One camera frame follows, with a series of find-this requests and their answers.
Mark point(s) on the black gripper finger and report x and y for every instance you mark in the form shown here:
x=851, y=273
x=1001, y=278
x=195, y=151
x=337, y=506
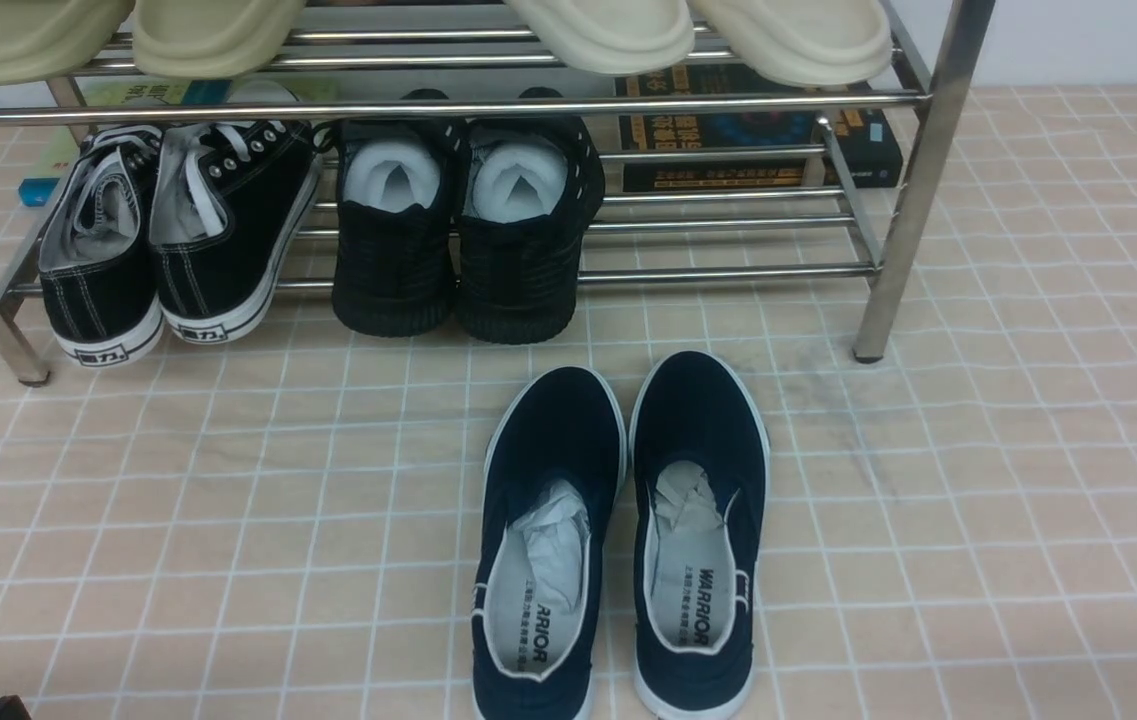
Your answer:
x=12, y=707

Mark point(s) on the navy slip-on shoe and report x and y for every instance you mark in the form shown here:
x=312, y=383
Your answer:
x=552, y=474
x=701, y=465

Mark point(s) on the stainless steel shoe rack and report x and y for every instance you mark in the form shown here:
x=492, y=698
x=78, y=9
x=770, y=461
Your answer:
x=410, y=65

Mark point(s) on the black canvas sneaker left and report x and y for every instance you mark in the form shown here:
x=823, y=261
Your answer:
x=93, y=264

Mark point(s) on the black canvas sneaker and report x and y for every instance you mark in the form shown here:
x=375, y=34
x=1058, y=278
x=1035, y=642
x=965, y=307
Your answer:
x=93, y=264
x=229, y=201

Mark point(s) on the black canvas sneaker right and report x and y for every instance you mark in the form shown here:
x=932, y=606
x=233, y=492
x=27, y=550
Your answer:
x=229, y=201

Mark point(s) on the black knit shoe left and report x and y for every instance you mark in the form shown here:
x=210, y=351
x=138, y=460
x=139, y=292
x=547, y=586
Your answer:
x=399, y=187

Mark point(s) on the black knit shoe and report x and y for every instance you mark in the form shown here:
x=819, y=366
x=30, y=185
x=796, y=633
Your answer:
x=399, y=187
x=535, y=186

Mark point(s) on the green slipper far left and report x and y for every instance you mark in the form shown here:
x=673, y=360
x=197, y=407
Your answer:
x=46, y=39

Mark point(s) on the green slipper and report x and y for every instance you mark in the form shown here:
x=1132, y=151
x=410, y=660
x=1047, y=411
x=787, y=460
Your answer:
x=46, y=39
x=210, y=39

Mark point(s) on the black knit shoe right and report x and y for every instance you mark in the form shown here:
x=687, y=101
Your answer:
x=535, y=186

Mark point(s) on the cream slipper left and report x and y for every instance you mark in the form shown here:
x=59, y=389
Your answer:
x=611, y=38

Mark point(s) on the cream slipper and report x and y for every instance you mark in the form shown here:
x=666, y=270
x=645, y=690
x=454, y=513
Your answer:
x=611, y=38
x=805, y=43

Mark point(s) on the cream slipper right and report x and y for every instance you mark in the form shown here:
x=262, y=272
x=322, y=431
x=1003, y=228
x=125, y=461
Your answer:
x=805, y=43

